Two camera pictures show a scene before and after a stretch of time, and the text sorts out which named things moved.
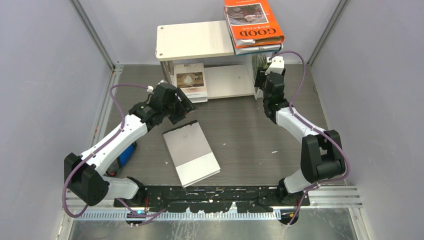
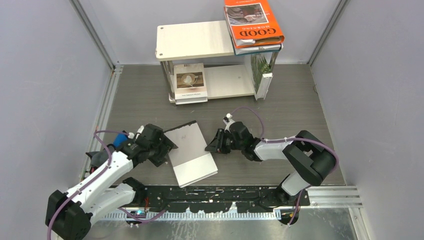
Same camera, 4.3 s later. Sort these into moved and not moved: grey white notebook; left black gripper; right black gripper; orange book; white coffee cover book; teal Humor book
Moved: left black gripper; right black gripper
Not moved: teal Humor book; grey white notebook; orange book; white coffee cover book
